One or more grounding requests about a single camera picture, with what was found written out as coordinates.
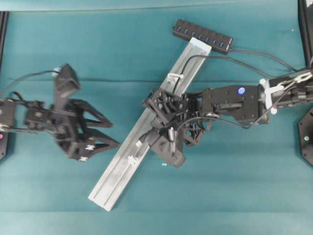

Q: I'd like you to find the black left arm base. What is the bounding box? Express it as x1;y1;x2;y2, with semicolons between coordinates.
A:
0;132;9;160

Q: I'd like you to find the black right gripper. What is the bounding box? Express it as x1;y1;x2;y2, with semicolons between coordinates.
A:
142;88;215;147

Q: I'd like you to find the white zip-tie ring near hub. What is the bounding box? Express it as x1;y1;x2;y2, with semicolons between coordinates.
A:
167;72;184;84

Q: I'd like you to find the black USB cable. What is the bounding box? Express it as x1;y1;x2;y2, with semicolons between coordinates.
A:
136;54;294;147

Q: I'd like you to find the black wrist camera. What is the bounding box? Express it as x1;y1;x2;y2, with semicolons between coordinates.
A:
50;63;81;117
139;122;185;167

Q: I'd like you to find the aluminium extrusion rail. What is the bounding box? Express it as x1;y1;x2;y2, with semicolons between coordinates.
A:
88;38;212;211

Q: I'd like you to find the black metal frame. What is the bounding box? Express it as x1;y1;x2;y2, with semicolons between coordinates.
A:
298;0;313;69

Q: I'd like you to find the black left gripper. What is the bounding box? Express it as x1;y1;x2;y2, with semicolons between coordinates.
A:
24;99;120;162

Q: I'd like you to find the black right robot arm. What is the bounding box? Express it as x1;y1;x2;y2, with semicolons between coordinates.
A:
139;70;313;150

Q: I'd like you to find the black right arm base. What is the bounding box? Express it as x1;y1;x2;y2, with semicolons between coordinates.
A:
297;107;313;166

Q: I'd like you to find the black USB hub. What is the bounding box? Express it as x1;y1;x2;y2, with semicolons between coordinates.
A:
173;19;233;55

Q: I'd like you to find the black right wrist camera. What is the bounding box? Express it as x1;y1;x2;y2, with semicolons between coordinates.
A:
139;122;185;167

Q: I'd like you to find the black hub power cable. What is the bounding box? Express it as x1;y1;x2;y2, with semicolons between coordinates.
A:
229;47;306;73

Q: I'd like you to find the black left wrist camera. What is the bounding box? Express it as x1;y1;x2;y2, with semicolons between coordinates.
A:
50;63;81;117

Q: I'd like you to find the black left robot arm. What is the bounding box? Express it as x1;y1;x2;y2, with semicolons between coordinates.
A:
0;65;119;162

